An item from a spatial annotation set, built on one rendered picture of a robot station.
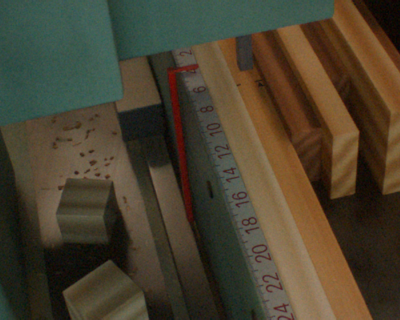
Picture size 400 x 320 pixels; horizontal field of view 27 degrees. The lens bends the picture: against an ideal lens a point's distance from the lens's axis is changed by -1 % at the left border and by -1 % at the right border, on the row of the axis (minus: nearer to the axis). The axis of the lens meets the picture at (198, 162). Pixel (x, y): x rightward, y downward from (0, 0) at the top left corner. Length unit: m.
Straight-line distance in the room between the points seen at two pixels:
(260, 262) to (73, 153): 0.34
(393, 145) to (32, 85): 0.22
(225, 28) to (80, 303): 0.21
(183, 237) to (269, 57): 0.16
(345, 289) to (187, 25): 0.17
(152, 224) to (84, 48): 0.26
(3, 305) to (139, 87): 0.27
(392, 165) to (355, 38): 0.09
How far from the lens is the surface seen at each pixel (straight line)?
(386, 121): 0.51
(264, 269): 0.44
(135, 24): 0.49
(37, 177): 0.73
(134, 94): 0.72
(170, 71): 0.55
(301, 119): 0.53
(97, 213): 0.65
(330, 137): 0.51
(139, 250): 0.66
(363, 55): 0.54
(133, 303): 0.58
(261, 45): 0.59
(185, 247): 0.64
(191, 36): 0.50
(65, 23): 0.44
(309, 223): 0.48
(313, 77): 0.55
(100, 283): 0.59
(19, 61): 0.45
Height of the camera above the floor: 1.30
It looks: 44 degrees down
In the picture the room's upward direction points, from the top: 6 degrees counter-clockwise
